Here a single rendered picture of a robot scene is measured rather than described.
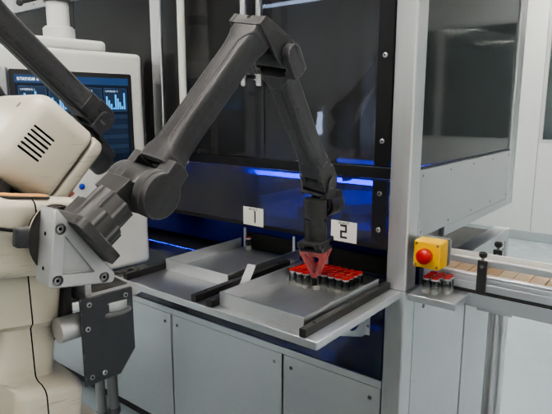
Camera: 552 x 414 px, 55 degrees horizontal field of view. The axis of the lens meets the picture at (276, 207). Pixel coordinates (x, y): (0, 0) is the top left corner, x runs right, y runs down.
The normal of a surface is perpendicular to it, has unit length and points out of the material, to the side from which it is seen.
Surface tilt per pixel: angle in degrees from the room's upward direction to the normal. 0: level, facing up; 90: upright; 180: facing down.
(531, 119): 90
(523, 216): 90
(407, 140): 90
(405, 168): 90
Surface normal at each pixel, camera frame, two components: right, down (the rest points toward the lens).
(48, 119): 0.72, 0.13
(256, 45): 0.64, 0.41
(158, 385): -0.62, 0.14
